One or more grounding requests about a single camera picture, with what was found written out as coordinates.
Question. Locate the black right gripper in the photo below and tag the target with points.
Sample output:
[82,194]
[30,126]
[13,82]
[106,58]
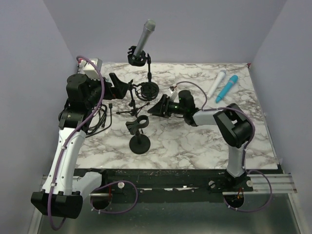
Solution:
[160,109]

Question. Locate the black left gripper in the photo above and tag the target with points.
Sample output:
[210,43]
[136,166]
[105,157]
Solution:
[118,91]

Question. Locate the black tripod shock-mount stand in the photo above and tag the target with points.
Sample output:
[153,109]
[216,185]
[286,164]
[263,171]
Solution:
[145,91]

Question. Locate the black short clip stand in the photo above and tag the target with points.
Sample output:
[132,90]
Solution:
[139,143]

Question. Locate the white microphone grey head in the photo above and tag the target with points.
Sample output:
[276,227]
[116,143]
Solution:
[220,76]

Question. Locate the silver microphone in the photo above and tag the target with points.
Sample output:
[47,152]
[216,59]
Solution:
[148,29]

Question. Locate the blue microphone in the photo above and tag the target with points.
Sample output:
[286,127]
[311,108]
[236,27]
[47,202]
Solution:
[231,82]

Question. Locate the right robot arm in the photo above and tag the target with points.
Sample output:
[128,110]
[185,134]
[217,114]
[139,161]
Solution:
[235,126]

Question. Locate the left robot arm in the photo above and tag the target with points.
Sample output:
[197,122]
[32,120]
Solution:
[61,194]

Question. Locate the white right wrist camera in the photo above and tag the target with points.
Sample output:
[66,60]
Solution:
[173,92]

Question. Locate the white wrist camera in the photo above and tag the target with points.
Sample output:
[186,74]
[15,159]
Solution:
[173,92]
[87,69]

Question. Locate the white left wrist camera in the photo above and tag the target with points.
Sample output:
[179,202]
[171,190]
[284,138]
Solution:
[87,69]

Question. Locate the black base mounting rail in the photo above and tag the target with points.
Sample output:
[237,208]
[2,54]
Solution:
[170,186]

